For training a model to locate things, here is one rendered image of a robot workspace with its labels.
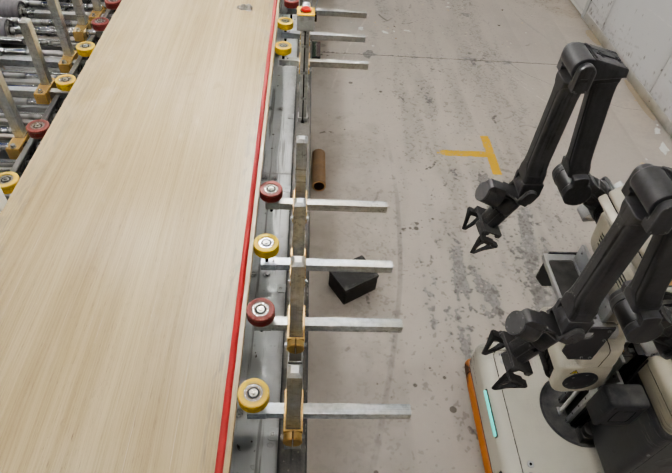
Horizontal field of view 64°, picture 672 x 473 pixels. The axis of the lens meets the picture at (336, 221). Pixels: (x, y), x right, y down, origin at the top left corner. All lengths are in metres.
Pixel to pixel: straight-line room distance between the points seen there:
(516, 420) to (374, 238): 1.25
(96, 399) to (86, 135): 1.08
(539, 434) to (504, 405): 0.15
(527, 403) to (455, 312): 0.67
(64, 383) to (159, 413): 0.26
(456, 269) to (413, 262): 0.23
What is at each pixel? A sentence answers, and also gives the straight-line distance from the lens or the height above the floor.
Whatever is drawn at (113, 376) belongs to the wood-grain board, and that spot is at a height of 0.90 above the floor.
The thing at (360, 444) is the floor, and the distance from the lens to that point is 2.36.
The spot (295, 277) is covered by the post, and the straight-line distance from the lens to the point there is 1.33.
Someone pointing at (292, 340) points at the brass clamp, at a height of 0.86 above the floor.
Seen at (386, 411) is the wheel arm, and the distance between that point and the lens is 1.52.
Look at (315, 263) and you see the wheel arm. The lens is 1.77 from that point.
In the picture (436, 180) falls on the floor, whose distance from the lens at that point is 3.40.
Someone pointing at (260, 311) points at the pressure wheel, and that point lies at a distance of 1.55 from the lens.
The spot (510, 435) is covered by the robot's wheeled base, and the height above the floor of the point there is 0.28.
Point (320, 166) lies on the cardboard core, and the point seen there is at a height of 0.08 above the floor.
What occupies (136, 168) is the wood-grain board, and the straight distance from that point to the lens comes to 2.03.
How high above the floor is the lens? 2.19
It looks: 46 degrees down
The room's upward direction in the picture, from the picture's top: 6 degrees clockwise
